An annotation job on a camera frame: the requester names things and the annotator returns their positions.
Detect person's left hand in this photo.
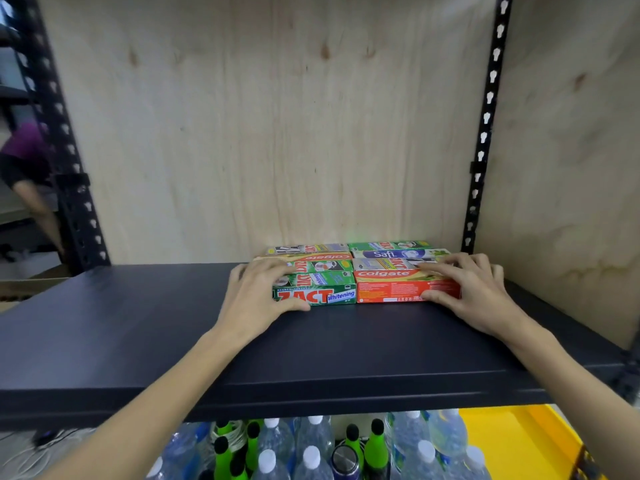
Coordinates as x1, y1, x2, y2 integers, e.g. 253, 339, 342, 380
215, 257, 311, 341

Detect person's right hand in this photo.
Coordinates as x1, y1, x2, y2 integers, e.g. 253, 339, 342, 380
417, 252, 532, 341

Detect green toothpaste box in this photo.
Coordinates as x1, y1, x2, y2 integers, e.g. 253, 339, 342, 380
272, 271, 357, 307

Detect orange toothpaste box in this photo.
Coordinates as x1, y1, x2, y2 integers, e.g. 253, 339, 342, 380
353, 269, 461, 304

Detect person's right forearm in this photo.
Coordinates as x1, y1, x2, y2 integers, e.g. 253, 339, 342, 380
502, 319, 640, 480

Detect person's left forearm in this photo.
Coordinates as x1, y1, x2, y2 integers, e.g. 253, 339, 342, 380
40, 327, 257, 480

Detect stack of toothpaste cartons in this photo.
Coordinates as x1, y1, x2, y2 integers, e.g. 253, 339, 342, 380
254, 240, 452, 288

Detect dark metal shelf board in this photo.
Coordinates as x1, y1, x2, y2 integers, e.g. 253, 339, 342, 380
0, 262, 632, 431

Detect plywood side panel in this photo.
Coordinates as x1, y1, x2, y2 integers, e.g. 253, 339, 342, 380
474, 0, 640, 351

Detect group of clear water bottles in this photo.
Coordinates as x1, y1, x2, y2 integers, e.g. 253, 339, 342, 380
145, 409, 494, 480

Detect black metal shelf upright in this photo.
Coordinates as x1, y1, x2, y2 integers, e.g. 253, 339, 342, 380
460, 0, 516, 255
9, 0, 112, 276

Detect plywood back panel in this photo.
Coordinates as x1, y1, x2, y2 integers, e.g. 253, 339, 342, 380
36, 0, 498, 266

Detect group of green black-capped bottles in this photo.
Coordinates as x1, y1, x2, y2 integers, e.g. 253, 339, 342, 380
212, 418, 392, 480

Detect yellow plastic bin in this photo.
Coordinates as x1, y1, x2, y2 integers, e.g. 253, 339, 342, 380
459, 405, 603, 480

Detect steel can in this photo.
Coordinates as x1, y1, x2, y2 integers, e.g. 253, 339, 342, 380
330, 443, 362, 480

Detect cardboard piece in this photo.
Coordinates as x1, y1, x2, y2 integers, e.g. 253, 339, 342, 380
0, 277, 72, 303

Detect white cables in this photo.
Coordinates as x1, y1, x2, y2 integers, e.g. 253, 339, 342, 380
0, 428, 97, 480

